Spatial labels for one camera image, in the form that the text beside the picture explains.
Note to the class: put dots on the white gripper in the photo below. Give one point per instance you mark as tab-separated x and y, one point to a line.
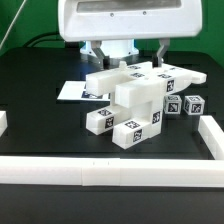
97	20

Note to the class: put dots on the white chair back frame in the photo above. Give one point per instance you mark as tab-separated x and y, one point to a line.
141	83

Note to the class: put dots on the white chair seat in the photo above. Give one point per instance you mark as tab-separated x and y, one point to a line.
152	112

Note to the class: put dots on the white tagged cube left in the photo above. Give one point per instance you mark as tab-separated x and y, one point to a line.
172	104

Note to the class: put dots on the white tagged cube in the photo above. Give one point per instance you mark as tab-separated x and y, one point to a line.
194	105
172	104

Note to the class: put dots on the white tagged cube right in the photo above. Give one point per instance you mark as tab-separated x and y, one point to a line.
194	105

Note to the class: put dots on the white U-shaped fence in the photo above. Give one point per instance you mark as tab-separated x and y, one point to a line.
122	172

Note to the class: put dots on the white marker base plate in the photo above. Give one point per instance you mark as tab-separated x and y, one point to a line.
76	90

